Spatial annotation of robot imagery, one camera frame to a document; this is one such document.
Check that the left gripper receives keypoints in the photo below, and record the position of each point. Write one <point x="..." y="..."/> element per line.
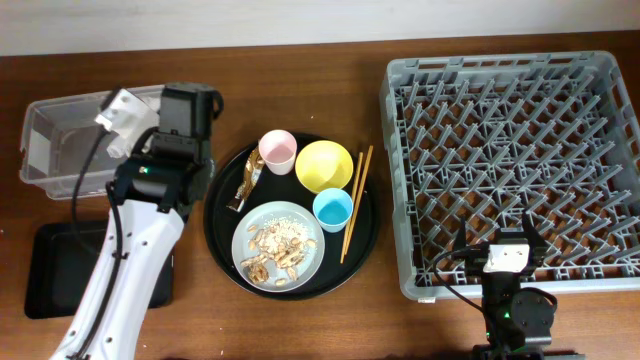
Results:
<point x="167" y="114"/>

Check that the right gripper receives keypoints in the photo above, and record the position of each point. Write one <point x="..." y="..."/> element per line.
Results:
<point x="537" y="248"/>

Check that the gold brown snack wrapper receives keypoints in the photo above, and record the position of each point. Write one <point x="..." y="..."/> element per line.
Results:
<point x="252" y="172"/>

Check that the pink plastic cup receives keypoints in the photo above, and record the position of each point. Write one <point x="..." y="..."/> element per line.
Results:
<point x="278" y="148"/>

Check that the peanut shells and rice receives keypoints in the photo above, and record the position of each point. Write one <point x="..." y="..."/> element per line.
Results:
<point x="282" y="245"/>

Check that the grey round plate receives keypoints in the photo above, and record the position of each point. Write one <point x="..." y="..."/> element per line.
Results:
<point x="269" y="211"/>

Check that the blue plastic cup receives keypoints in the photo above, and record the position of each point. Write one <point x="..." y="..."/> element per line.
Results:
<point x="332" y="208"/>

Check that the white napkin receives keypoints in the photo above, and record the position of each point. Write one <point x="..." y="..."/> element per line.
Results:
<point x="129" y="133"/>

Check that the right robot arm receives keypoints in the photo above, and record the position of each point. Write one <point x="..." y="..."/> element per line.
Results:
<point x="518" y="320"/>

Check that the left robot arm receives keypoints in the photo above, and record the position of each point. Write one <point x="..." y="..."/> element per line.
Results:
<point x="139" y="239"/>

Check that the grey dishwasher rack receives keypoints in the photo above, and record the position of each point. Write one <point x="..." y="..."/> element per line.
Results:
<point x="488" y="137"/>

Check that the clear plastic waste bin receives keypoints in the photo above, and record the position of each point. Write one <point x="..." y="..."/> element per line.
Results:
<point x="65" y="154"/>

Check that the yellow plastic bowl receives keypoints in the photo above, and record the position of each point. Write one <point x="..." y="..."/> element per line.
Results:
<point x="324" y="164"/>

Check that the round black serving tray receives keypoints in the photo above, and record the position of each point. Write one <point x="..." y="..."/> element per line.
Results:
<point x="220" y="223"/>

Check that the black rectangular tray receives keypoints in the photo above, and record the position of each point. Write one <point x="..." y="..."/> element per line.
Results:
<point x="61" y="268"/>

